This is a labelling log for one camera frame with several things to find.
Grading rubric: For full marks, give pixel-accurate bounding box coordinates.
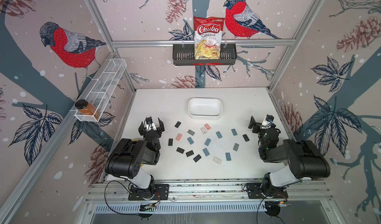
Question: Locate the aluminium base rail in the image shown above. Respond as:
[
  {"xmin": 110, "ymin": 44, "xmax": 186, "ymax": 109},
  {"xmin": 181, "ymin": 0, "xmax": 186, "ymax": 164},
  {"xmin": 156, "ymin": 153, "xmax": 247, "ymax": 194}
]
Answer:
[{"xmin": 84, "ymin": 179, "xmax": 333, "ymax": 204}]

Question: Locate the clear acrylic wall shelf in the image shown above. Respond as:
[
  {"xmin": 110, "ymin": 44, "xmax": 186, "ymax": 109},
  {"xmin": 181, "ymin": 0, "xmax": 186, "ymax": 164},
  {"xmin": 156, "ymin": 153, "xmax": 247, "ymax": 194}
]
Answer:
[{"xmin": 74, "ymin": 58, "xmax": 127, "ymax": 122}]

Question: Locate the orange spice jar black lid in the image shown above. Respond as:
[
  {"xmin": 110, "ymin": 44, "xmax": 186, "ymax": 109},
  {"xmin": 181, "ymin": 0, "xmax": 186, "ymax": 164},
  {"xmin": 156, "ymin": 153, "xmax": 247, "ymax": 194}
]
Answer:
[{"xmin": 74, "ymin": 99, "xmax": 100, "ymax": 119}]

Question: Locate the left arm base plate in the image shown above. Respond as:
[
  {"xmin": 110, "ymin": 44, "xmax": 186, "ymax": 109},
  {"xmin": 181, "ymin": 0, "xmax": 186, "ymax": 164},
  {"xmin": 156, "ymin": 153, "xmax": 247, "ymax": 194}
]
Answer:
[{"xmin": 128, "ymin": 184, "xmax": 169, "ymax": 201}]

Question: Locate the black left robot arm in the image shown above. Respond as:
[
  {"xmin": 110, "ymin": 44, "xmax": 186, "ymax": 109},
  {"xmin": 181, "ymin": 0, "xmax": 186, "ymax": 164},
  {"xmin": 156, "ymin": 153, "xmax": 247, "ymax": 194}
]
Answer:
[{"xmin": 104, "ymin": 117, "xmax": 167, "ymax": 201}]

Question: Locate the white eraser bottom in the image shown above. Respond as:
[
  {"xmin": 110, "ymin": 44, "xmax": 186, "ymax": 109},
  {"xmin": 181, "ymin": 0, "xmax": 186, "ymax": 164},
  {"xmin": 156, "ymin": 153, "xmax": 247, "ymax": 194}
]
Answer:
[{"xmin": 213, "ymin": 157, "xmax": 222, "ymax": 164}]

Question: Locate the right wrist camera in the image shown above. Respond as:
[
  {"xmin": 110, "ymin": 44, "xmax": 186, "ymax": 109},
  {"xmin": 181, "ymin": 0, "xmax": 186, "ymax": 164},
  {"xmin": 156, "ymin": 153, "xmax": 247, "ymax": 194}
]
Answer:
[{"xmin": 262, "ymin": 114, "xmax": 274, "ymax": 126}]

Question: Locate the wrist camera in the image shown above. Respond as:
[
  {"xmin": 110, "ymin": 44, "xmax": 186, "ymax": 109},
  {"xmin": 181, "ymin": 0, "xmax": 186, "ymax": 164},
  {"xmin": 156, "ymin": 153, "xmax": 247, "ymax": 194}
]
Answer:
[
  {"xmin": 262, "ymin": 114, "xmax": 274, "ymax": 126},
  {"xmin": 145, "ymin": 116, "xmax": 154, "ymax": 130}
]

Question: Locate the Chuba cassava chips bag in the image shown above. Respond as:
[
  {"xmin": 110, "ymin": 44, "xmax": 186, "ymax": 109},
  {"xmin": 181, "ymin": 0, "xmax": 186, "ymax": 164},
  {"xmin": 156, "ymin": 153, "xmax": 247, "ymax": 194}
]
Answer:
[{"xmin": 193, "ymin": 17, "xmax": 225, "ymax": 60}]

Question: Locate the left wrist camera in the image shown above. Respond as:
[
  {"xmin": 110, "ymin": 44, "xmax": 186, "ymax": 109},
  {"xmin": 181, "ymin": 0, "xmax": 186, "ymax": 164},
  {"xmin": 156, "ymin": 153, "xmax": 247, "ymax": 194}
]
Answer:
[{"xmin": 145, "ymin": 116, "xmax": 154, "ymax": 130}]

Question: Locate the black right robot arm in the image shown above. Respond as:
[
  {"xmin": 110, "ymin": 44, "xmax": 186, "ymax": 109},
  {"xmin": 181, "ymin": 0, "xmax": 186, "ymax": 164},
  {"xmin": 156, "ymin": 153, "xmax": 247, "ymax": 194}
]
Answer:
[{"xmin": 248, "ymin": 114, "xmax": 331, "ymax": 198}]

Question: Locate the grey-blue eraser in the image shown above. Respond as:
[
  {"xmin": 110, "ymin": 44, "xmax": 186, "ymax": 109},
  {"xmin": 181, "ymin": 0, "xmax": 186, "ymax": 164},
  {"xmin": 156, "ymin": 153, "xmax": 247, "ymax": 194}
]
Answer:
[{"xmin": 233, "ymin": 143, "xmax": 239, "ymax": 151}]

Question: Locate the black eraser bottom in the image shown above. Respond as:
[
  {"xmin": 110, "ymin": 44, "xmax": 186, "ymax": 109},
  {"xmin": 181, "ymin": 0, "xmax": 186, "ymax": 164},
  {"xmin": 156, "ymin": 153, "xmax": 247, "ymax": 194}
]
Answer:
[{"xmin": 193, "ymin": 155, "xmax": 201, "ymax": 162}]

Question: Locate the white storage box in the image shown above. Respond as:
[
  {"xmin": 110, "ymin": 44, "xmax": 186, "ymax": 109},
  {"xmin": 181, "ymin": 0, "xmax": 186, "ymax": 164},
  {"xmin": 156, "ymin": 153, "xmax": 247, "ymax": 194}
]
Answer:
[{"xmin": 188, "ymin": 98, "xmax": 223, "ymax": 120}]

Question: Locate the black wire wall basket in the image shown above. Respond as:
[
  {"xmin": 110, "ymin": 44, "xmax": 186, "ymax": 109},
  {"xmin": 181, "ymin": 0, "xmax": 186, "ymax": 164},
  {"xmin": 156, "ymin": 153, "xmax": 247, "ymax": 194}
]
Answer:
[{"xmin": 173, "ymin": 43, "xmax": 238, "ymax": 66}]

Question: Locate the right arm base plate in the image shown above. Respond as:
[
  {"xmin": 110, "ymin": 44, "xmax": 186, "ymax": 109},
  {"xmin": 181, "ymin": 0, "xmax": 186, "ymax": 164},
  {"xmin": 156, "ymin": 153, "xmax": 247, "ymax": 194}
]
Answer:
[{"xmin": 244, "ymin": 183, "xmax": 288, "ymax": 199}]

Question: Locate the blue eraser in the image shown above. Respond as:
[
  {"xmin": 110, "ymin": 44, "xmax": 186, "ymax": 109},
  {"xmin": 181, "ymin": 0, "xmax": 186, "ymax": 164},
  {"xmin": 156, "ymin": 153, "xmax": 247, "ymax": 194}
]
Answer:
[
  {"xmin": 231, "ymin": 129, "xmax": 238, "ymax": 136},
  {"xmin": 204, "ymin": 138, "xmax": 211, "ymax": 146},
  {"xmin": 225, "ymin": 153, "xmax": 231, "ymax": 161},
  {"xmin": 203, "ymin": 148, "xmax": 210, "ymax": 157},
  {"xmin": 187, "ymin": 137, "xmax": 194, "ymax": 145},
  {"xmin": 216, "ymin": 131, "xmax": 222, "ymax": 139}
]

